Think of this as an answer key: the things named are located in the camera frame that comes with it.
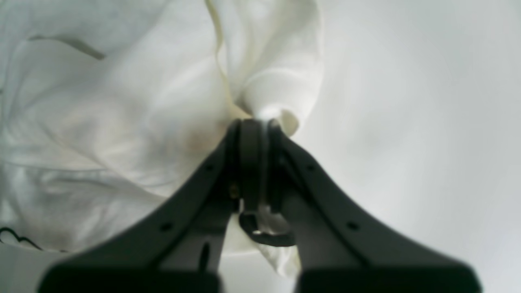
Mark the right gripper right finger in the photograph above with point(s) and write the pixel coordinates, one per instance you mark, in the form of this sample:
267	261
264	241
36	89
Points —
343	249

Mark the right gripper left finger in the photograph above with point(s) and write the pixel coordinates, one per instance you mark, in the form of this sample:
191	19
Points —
177	248

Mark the white printed T-shirt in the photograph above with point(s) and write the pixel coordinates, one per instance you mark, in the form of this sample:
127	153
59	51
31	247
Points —
108	106

